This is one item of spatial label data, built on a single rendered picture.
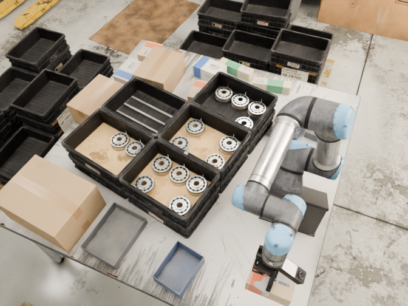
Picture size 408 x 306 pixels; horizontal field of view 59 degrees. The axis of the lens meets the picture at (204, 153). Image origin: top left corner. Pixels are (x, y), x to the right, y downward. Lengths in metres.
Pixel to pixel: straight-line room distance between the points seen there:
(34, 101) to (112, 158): 1.14
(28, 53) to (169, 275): 2.30
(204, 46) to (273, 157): 2.37
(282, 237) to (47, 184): 1.24
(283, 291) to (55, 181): 1.18
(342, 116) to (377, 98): 2.35
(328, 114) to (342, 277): 1.55
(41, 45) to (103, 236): 2.00
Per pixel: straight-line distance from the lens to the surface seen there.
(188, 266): 1.79
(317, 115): 1.28
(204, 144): 1.96
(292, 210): 1.11
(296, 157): 1.68
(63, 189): 1.88
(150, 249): 1.84
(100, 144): 2.06
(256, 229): 1.87
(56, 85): 3.02
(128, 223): 1.92
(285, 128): 1.26
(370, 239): 2.80
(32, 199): 1.91
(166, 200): 1.80
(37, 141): 3.00
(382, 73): 3.90
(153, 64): 2.40
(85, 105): 2.25
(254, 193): 1.13
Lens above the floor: 2.40
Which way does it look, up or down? 54 degrees down
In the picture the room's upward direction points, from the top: 3 degrees counter-clockwise
